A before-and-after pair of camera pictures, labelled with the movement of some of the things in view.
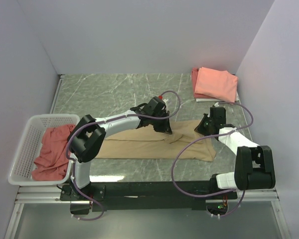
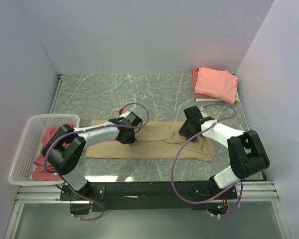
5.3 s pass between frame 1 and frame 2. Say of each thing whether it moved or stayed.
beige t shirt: stayed
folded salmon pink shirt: stayed
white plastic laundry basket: stayed
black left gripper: moved
